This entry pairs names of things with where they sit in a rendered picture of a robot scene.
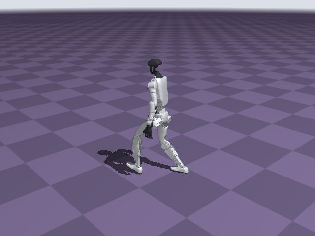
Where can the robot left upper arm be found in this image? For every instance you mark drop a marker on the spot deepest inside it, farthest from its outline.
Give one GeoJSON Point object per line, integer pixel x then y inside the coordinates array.
{"type": "Point", "coordinates": [152, 85]}

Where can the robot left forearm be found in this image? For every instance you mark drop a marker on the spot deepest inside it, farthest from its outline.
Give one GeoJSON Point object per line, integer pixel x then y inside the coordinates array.
{"type": "Point", "coordinates": [151, 113]}

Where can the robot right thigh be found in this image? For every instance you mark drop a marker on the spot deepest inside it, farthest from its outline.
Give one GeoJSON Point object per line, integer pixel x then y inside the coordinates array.
{"type": "Point", "coordinates": [162, 132]}

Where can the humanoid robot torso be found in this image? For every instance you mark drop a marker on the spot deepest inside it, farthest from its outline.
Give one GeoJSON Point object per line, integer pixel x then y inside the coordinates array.
{"type": "Point", "coordinates": [162, 99]}

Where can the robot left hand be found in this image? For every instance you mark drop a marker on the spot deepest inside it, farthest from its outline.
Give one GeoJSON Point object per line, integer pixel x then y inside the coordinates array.
{"type": "Point", "coordinates": [148, 131]}

